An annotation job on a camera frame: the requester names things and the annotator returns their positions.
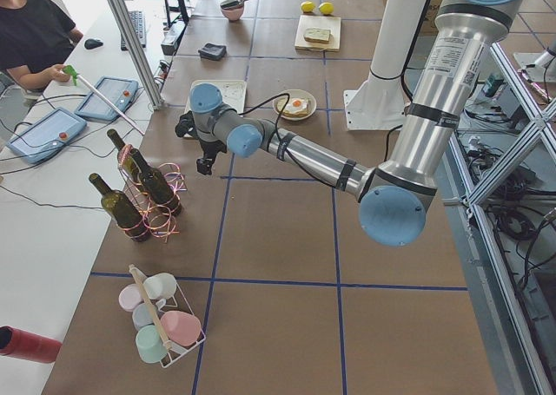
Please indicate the blue teach pendant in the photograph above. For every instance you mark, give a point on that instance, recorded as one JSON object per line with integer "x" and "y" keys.
{"x": 44, "y": 139}
{"x": 121, "y": 92}

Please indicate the white bear tray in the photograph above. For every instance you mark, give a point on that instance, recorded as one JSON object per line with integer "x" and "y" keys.
{"x": 232, "y": 92}

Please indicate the dark wine bottle back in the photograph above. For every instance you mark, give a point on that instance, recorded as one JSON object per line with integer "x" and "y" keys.
{"x": 153, "y": 181}

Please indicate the person in black shirt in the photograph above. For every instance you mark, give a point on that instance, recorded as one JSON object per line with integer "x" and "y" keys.
{"x": 37, "y": 37}

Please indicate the red cylinder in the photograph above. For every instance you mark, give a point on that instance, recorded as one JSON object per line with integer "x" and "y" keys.
{"x": 20, "y": 344}

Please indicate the metal scoop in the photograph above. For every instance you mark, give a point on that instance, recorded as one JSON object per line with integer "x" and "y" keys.
{"x": 232, "y": 4}

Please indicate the blue teach pendant near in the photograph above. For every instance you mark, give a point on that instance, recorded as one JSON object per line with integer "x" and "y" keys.
{"x": 44, "y": 139}

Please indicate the yellow lemon left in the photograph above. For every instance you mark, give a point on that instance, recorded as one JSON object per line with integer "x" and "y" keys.
{"x": 307, "y": 7}

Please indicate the pink bowl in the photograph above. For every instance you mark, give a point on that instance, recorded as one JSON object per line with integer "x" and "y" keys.
{"x": 233, "y": 15}

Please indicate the copper wire bottle rack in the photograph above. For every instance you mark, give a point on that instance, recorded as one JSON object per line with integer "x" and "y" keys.
{"x": 158, "y": 219}

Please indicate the white cup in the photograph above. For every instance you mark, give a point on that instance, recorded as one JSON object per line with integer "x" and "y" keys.
{"x": 160, "y": 286}

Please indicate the aluminium frame post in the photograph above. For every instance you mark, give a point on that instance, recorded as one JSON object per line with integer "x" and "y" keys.
{"x": 139, "y": 59}

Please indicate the rose pink cup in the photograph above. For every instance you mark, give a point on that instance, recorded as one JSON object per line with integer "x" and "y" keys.
{"x": 182, "y": 328}

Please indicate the blue teach pendant far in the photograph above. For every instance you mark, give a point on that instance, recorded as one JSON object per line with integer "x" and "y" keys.
{"x": 121, "y": 92}

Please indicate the white round plate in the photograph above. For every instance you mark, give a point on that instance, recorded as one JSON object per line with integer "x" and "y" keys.
{"x": 289, "y": 93}

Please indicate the wooden rack handle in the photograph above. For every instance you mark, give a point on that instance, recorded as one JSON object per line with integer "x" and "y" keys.
{"x": 137, "y": 276}

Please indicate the bread slice with egg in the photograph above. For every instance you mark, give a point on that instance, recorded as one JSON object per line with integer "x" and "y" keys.
{"x": 281, "y": 103}

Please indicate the yellow lemon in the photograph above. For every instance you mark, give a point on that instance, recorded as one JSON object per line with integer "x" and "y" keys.
{"x": 307, "y": 7}
{"x": 326, "y": 8}

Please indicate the white wire cup rack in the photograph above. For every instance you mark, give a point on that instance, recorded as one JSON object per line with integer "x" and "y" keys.
{"x": 176, "y": 303}

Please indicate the fried egg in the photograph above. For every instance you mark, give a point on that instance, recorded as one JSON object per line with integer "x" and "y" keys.
{"x": 297, "y": 106}

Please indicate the light pink cup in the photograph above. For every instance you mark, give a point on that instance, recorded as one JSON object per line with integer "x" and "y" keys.
{"x": 130, "y": 298}

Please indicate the dark wine bottle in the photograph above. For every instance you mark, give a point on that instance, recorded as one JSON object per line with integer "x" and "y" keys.
{"x": 117, "y": 204}
{"x": 153, "y": 181}
{"x": 124, "y": 160}

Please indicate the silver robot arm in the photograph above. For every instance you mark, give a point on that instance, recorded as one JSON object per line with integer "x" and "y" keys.
{"x": 393, "y": 197}

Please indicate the black keyboard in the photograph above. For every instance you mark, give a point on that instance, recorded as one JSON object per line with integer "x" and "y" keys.
{"x": 138, "y": 23}

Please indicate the yellow lemon right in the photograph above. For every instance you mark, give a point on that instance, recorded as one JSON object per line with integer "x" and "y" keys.
{"x": 326, "y": 8}

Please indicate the long grabber stick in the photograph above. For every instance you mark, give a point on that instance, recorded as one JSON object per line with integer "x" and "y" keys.
{"x": 69, "y": 70}

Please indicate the wooden cutting board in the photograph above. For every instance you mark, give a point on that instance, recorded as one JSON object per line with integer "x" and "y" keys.
{"x": 325, "y": 22}

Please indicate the black computer mouse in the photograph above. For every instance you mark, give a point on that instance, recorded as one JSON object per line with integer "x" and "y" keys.
{"x": 92, "y": 43}

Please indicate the dark wine bottle front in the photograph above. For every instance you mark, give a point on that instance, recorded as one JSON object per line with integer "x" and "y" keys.
{"x": 117, "y": 204}

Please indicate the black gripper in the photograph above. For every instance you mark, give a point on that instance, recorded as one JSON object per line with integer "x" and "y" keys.
{"x": 209, "y": 149}

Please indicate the grey folded cloth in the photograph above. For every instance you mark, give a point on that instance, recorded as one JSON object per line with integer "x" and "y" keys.
{"x": 213, "y": 52}

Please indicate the grey blue cup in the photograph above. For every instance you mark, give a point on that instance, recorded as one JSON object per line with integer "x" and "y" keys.
{"x": 141, "y": 317}

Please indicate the mint green cup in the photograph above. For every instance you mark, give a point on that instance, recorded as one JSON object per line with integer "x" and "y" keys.
{"x": 149, "y": 345}

